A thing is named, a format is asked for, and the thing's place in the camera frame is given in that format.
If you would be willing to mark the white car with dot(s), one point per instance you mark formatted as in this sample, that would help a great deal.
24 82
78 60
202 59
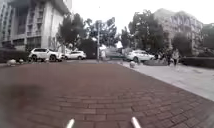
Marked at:
76 55
140 55

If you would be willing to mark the stone ball bollard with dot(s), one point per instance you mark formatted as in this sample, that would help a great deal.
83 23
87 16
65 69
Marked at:
21 61
132 64
11 62

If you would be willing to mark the person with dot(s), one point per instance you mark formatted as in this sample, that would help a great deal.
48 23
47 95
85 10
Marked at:
176 56

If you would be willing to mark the dark trimmed hedge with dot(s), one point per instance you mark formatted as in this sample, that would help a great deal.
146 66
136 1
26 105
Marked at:
10 55

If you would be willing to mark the low dark hedge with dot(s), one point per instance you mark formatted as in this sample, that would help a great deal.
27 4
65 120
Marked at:
201 62

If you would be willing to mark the grey paved walkway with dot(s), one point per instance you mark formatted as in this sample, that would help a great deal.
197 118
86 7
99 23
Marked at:
188 78

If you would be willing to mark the pale building behind trees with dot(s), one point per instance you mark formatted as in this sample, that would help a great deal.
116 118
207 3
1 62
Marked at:
185 23

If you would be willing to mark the white suv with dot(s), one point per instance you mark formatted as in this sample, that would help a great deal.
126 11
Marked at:
45 54

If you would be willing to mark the dark bush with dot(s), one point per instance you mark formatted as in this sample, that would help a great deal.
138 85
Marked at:
88 48

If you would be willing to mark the cluster of trees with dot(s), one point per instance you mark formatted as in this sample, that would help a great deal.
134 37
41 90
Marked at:
146 31

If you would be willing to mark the pale building with columns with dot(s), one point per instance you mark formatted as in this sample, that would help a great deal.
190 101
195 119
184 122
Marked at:
45 23

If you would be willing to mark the thin pole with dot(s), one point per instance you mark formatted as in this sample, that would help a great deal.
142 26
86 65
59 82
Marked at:
98 40

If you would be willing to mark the robot's own part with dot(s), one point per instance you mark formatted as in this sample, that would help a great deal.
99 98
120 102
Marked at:
70 124
136 122

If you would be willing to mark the group of people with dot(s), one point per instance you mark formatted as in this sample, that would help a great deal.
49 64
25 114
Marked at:
163 56

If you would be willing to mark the red brick path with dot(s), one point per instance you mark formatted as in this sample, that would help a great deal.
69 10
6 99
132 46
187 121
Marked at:
78 90

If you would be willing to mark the tree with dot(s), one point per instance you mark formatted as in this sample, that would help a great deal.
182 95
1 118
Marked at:
181 43
211 35
105 31
71 31

